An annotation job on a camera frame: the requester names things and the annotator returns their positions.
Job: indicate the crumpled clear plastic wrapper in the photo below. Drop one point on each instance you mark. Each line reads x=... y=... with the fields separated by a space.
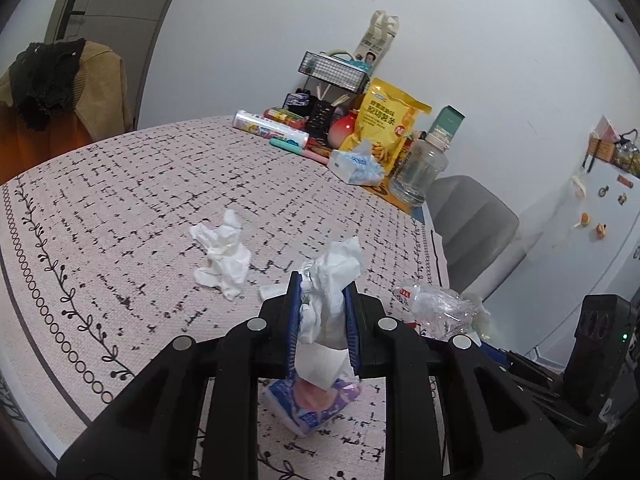
x=441 y=313

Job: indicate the grey upholstered chair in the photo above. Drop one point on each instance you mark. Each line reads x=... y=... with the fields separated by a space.
x=474 y=224

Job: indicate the white refrigerator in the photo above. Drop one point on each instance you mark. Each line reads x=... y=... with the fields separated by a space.
x=590 y=246

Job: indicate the red snack tube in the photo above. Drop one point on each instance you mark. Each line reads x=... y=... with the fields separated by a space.
x=285 y=117

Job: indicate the blue white tissue pack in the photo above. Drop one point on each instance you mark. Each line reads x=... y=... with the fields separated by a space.
x=357 y=167

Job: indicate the clear plastic jar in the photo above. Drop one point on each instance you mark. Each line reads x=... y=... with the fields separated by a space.
x=425 y=160

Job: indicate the black garment on chair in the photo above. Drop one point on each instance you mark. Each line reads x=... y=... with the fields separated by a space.
x=42 y=80

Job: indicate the white tissue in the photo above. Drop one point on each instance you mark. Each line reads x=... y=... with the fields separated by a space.
x=321 y=351
x=227 y=259

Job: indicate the purple tissue packet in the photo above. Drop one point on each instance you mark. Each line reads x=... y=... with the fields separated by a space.
x=303 y=407

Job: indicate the black electronic device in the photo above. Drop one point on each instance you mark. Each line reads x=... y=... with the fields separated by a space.
x=573 y=400

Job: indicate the pink pen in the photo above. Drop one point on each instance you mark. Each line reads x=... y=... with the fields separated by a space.
x=314 y=156

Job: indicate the teal green box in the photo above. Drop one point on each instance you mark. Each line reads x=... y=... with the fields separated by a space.
x=446 y=124

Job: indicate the black wire mesh rack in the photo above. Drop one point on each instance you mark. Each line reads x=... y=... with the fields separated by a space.
x=333 y=70

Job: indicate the tan jacket on chair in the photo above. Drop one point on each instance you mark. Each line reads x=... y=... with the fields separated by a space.
x=100 y=92

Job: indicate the teal pen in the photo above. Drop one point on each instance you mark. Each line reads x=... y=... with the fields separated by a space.
x=287 y=146

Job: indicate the yellow chips bag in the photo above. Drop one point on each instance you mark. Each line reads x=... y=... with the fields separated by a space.
x=385 y=120

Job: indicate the white trash bag roll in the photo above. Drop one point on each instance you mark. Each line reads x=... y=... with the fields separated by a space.
x=268 y=129

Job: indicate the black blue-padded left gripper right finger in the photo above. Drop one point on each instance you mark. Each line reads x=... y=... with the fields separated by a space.
x=451 y=411

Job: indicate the peach shaped ornament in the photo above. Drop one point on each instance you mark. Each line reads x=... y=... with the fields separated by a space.
x=342 y=129

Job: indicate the patterned pink tablecloth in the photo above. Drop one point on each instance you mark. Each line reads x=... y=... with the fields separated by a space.
x=97 y=259

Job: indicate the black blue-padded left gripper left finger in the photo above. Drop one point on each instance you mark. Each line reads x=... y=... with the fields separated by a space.
x=192 y=398

